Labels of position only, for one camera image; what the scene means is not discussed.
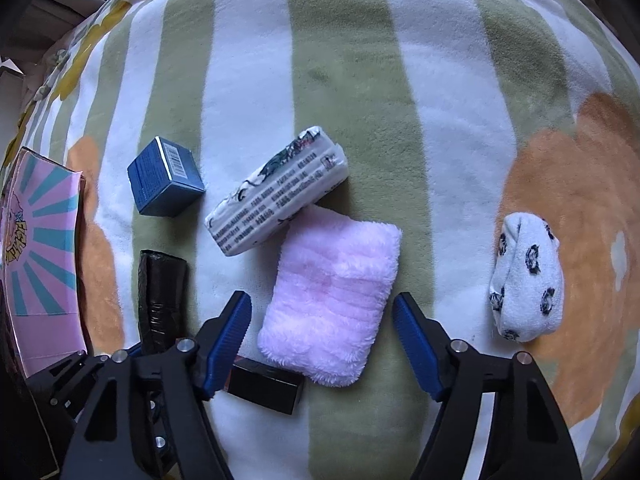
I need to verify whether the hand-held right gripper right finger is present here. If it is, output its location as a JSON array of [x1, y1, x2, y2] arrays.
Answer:
[[391, 292, 584, 480]]

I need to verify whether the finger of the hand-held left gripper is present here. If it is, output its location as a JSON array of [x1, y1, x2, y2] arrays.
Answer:
[[27, 350, 113, 416]]

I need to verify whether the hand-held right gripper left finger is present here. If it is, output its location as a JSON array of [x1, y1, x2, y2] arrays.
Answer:
[[60, 290, 253, 480]]

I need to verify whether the small black box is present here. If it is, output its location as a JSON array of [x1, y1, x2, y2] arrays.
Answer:
[[225, 355, 306, 416]]

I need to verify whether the black plastic bag roll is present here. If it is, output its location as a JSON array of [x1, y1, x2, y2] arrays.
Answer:
[[137, 249, 190, 356]]

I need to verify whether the pink fluffy towel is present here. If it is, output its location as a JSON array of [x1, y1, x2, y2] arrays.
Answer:
[[256, 205, 403, 388]]

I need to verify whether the pink sunburst cardboard box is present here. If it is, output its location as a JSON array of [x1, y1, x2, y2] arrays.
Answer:
[[0, 147, 90, 480]]

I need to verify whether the white patterned sock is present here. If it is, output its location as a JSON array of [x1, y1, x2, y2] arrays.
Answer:
[[488, 212, 564, 343]]

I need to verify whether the white printed tissue pack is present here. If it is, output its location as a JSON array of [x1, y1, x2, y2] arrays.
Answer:
[[204, 125, 350, 258]]

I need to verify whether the small blue box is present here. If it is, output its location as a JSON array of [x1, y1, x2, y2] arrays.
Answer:
[[126, 136, 207, 217]]

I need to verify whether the striped flower blanket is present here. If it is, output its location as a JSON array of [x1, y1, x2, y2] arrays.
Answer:
[[0, 0, 640, 480]]

